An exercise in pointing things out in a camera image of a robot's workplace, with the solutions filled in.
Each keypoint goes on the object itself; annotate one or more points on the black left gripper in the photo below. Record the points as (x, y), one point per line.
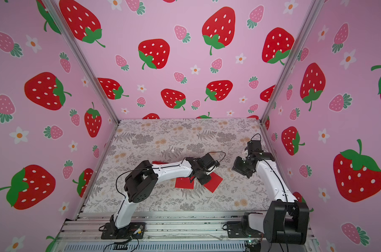
(206, 181)

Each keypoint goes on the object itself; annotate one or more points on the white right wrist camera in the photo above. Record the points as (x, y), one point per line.
(254, 147)

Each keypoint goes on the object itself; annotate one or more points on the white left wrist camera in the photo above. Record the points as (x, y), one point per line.
(208, 163)

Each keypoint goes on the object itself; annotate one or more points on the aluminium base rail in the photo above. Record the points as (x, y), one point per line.
(170, 232)

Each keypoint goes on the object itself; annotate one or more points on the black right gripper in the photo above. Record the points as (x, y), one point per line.
(241, 167)

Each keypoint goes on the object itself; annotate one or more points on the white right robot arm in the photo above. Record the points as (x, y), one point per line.
(286, 220)

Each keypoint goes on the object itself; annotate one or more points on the aluminium right rear frame post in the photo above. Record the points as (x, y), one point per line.
(300, 40)

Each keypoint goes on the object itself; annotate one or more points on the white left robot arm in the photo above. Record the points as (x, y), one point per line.
(139, 185)

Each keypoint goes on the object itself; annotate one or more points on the red envelope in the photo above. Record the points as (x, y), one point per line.
(184, 183)
(214, 183)
(160, 162)

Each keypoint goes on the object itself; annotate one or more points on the aluminium frame post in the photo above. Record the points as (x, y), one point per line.
(56, 14)
(300, 40)

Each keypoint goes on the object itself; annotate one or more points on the aluminium left rear frame post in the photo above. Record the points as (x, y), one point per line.
(56, 14)

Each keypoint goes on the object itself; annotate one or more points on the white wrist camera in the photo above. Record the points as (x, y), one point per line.
(254, 147)
(208, 163)

